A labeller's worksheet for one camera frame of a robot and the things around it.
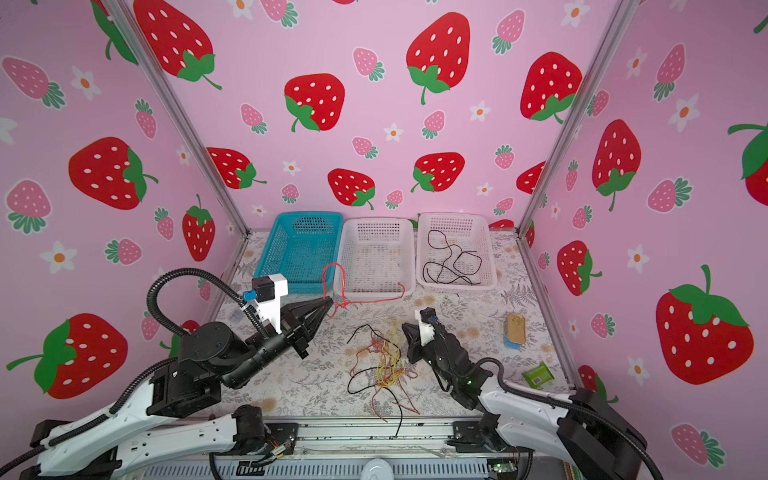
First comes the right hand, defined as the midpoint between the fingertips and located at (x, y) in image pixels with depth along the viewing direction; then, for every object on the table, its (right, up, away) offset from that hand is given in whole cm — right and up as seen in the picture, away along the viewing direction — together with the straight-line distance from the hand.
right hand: (404, 325), depth 80 cm
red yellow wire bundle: (-7, -13, +10) cm, 18 cm away
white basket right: (+20, +20, +32) cm, 43 cm away
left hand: (-14, +11, -27) cm, 32 cm away
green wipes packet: (+38, -15, +4) cm, 41 cm away
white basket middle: (-10, +18, +32) cm, 38 cm away
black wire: (+15, +16, +28) cm, 36 cm away
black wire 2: (-8, -15, +8) cm, 18 cm away
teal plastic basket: (-39, +23, +38) cm, 59 cm away
